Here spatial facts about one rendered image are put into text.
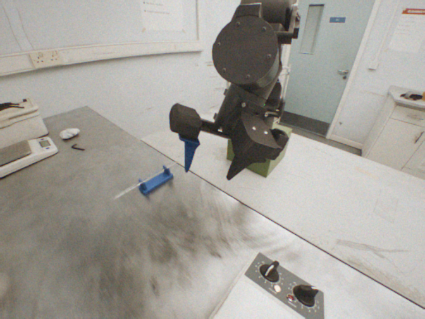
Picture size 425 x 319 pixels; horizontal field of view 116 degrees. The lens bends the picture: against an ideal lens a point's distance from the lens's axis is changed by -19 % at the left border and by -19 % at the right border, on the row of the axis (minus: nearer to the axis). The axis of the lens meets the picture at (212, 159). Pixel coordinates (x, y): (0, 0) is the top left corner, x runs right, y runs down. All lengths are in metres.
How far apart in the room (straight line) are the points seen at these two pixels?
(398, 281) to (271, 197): 0.30
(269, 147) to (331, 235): 0.30
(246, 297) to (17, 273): 0.43
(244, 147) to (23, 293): 0.46
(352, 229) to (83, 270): 0.58
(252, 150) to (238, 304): 0.18
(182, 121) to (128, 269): 0.29
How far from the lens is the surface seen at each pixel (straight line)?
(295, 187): 0.52
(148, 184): 0.49
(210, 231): 0.38
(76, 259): 0.45
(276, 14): 0.25
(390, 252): 0.52
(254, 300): 0.25
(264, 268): 0.31
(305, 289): 0.30
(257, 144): 0.19
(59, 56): 1.38
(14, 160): 0.88
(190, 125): 0.21
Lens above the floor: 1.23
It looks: 36 degrees down
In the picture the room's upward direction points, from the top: straight up
